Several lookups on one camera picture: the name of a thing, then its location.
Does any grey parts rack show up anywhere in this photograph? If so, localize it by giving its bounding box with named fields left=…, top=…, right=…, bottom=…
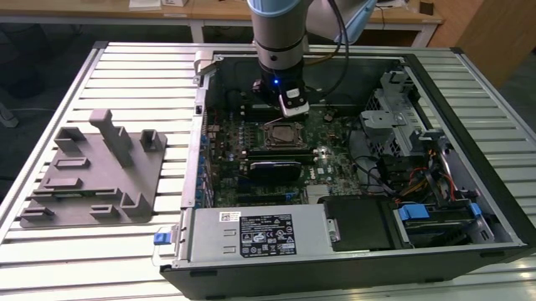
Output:
left=18, top=108, right=169, bottom=230

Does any silver CPU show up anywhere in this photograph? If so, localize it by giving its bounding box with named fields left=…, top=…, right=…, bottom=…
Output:
left=272, top=125, right=296, bottom=142

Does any small black side camera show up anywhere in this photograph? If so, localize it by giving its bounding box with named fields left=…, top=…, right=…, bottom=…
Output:
left=250, top=80, right=268, bottom=102

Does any CPU socket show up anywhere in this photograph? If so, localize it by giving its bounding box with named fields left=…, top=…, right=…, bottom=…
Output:
left=259, top=121, right=310, bottom=150

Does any wooden desk white frame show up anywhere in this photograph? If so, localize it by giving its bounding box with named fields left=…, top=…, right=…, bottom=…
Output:
left=0, top=0, right=445, bottom=48

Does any grey metal drive cage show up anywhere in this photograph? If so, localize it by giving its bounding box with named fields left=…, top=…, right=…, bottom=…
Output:
left=358, top=70, right=431, bottom=157

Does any green RAM stick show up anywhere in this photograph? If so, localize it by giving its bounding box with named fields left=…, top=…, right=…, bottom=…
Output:
left=52, top=191, right=97, bottom=199

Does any wooden cabinet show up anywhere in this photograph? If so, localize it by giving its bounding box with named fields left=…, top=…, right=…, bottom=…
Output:
left=429, top=0, right=536, bottom=90

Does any black plastic shroud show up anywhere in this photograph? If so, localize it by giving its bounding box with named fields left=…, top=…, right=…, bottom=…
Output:
left=322, top=194, right=398, bottom=253

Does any silver power supply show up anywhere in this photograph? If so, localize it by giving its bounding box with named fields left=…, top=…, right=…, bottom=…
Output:
left=184, top=205, right=338, bottom=263

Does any metal socket cover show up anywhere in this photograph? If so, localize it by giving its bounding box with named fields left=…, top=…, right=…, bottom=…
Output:
left=264, top=124, right=306, bottom=147

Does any black PC case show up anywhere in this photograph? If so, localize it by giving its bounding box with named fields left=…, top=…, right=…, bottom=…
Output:
left=159, top=46, right=536, bottom=300

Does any black graphics card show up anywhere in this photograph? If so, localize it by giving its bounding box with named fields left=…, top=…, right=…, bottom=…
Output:
left=246, top=160, right=303, bottom=183

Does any silver chipset heatsink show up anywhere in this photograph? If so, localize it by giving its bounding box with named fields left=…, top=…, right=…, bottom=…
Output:
left=306, top=184, right=332, bottom=203

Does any hard disk blue carrier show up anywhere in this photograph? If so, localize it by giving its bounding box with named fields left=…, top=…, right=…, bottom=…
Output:
left=391, top=202, right=489, bottom=249

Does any green motherboard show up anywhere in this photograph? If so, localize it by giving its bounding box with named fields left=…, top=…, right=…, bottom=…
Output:
left=204, top=105, right=364, bottom=208

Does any yellow wire bundle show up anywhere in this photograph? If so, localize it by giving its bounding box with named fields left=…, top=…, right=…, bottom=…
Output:
left=399, top=175, right=434, bottom=197

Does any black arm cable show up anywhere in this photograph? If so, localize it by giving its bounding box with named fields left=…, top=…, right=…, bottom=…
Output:
left=310, top=0, right=351, bottom=103

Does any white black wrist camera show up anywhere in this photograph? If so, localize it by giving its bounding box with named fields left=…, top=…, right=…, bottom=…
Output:
left=278, top=87, right=311, bottom=119

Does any grey stand foot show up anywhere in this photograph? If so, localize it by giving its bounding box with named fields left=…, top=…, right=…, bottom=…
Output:
left=0, top=100, right=18, bottom=128

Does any red wire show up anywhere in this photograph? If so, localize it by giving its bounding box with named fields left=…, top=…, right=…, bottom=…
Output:
left=443, top=174, right=458, bottom=202

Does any copper coloured cable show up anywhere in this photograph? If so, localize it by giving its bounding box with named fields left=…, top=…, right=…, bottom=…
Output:
left=306, top=54, right=336, bottom=67

